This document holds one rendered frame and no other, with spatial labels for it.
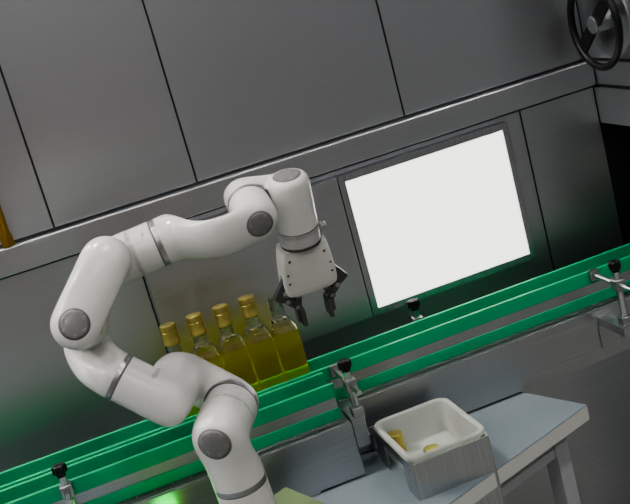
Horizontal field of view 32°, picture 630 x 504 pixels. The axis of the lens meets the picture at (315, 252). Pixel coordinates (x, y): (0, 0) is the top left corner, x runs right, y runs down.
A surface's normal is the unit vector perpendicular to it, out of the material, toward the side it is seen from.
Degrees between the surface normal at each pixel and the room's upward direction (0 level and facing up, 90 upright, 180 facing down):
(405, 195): 90
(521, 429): 0
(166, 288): 90
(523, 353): 90
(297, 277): 106
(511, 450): 0
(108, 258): 69
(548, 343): 90
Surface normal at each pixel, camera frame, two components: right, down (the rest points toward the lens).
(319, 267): 0.40, 0.43
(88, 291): 0.07, -0.06
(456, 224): 0.29, 0.18
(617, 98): -0.92, 0.32
